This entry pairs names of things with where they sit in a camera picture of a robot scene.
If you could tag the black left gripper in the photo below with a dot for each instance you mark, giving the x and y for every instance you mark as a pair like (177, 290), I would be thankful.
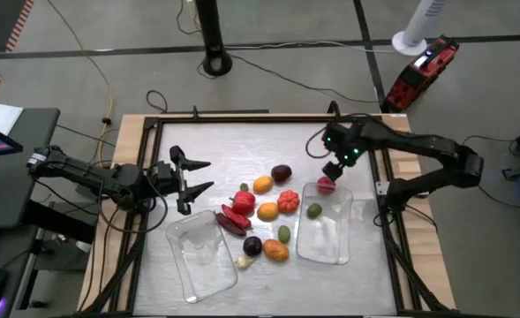
(167, 179)

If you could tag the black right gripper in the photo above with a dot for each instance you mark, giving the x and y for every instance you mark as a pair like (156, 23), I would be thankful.
(332, 170)

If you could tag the red apple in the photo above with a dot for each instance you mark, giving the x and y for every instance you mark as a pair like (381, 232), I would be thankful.
(326, 187)

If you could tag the dark maroon fruit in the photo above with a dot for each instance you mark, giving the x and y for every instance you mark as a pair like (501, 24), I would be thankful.
(281, 173)

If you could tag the ribbed orange-red tomato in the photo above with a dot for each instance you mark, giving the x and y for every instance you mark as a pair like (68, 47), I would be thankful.
(288, 201)

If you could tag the red bell pepper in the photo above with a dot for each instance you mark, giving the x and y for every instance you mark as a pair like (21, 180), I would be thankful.
(243, 202)

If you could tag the dark red chili pepper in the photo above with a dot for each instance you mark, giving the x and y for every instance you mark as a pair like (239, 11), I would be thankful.
(228, 225)

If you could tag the yellow lemon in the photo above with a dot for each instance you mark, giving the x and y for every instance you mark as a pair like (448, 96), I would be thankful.
(263, 184)

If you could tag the orange tangerine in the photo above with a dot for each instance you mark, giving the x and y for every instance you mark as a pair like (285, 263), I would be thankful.
(267, 211)

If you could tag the green avocado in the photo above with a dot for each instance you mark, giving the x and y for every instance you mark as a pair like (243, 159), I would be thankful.
(284, 234)

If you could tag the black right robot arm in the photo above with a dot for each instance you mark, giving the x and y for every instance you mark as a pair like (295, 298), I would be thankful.
(418, 146)

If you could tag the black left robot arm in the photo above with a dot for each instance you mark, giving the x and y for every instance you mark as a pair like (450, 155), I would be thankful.
(87, 176)

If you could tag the green lime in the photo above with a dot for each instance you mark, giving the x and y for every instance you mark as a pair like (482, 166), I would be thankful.
(314, 210)

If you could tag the clear plastic basket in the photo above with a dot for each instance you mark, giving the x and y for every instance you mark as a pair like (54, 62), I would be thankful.
(326, 238)
(206, 265)

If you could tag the white garlic bulb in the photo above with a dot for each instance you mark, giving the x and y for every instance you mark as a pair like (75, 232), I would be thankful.
(245, 262)

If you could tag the red and black tool case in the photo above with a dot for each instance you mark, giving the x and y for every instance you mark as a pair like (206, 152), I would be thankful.
(420, 73)

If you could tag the black pole stand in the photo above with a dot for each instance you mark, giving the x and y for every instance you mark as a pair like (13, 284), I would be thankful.
(213, 40)

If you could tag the white tower fan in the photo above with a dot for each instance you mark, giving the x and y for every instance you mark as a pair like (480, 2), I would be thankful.
(418, 26)

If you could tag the grey desk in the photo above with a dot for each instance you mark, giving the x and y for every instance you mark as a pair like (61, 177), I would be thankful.
(17, 176)

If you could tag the grey metal bracket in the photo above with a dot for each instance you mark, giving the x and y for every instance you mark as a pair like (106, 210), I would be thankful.
(382, 187)

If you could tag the black aluminium table frame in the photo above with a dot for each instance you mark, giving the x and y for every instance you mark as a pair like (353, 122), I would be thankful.
(264, 119)

